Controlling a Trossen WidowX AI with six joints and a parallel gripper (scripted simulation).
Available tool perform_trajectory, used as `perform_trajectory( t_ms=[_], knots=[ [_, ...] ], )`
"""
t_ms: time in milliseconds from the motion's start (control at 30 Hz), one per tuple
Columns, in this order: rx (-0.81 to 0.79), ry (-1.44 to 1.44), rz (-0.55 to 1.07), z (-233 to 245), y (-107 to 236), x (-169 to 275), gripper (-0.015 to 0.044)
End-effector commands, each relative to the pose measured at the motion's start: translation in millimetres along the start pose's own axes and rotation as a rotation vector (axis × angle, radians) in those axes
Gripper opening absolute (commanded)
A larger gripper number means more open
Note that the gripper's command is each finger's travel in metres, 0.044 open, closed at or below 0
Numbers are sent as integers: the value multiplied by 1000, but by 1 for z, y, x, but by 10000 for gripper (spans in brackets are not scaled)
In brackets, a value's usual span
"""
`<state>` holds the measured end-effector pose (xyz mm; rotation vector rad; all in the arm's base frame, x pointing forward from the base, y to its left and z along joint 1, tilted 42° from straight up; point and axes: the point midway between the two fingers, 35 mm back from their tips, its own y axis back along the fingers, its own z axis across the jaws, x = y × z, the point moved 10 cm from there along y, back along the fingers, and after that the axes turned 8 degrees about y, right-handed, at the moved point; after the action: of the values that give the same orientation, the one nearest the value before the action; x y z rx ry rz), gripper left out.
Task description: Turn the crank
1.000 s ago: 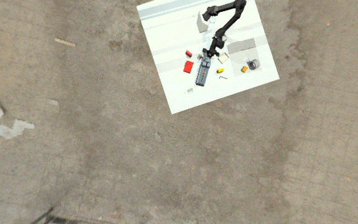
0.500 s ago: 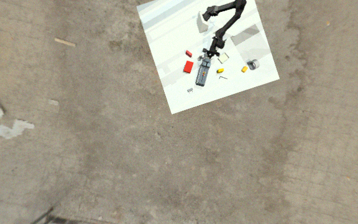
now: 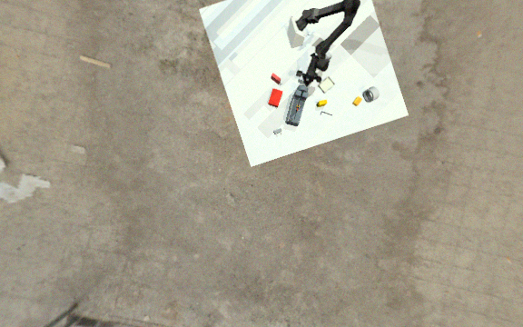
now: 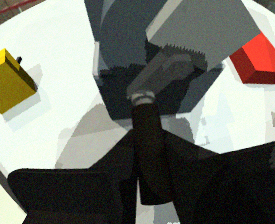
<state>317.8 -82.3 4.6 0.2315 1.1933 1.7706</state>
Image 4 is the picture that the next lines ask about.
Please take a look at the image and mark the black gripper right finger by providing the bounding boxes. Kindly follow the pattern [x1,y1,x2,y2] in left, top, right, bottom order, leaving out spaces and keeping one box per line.
[162,129,275,224]

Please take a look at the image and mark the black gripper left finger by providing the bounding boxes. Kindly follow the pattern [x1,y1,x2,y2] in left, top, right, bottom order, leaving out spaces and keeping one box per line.
[7,129,137,224]

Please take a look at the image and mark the black l-shaped bar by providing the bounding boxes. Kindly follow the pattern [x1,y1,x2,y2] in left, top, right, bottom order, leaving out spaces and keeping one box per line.
[16,56,23,64]

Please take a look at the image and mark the red rectangular block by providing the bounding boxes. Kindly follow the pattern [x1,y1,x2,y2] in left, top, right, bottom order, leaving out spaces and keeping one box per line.
[230,31,275,85]

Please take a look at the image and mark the yellow rectangular block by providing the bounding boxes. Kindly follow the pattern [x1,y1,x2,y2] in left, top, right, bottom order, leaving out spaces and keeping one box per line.
[0,48,36,115]

